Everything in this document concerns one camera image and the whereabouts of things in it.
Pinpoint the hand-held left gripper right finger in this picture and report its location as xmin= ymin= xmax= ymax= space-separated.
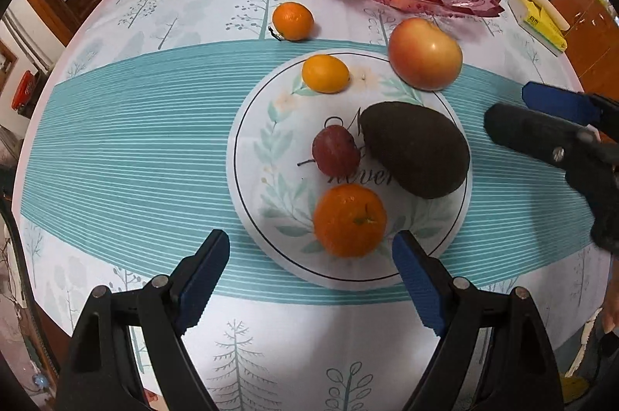
xmin=392 ymin=230 xmax=566 ymax=411

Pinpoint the orange tangerine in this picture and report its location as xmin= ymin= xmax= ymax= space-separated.
xmin=272 ymin=2 xmax=315 ymax=42
xmin=302 ymin=55 xmax=350 ymax=94
xmin=313 ymin=184 xmax=388 ymax=259

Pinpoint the wooden cabinet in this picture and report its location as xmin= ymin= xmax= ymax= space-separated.
xmin=551 ymin=0 xmax=619 ymax=93

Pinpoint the red apple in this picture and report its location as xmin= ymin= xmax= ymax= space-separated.
xmin=388 ymin=17 xmax=463 ymax=91

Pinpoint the dark avocado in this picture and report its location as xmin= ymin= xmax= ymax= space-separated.
xmin=360 ymin=101 xmax=471 ymax=200

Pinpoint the yellow tissue pack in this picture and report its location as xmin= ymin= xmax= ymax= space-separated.
xmin=508 ymin=0 xmax=571 ymax=54

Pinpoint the person's right forearm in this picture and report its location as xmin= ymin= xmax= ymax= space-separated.
xmin=600 ymin=254 xmax=619 ymax=339

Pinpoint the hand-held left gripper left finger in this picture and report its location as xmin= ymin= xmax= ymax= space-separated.
xmin=55 ymin=229 xmax=231 ymax=411

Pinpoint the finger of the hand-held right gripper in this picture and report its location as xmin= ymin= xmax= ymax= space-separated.
xmin=522 ymin=81 xmax=619 ymax=132
xmin=484 ymin=102 xmax=603 ymax=172

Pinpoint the red lidded jar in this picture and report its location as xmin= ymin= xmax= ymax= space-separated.
xmin=10 ymin=70 xmax=49 ymax=117

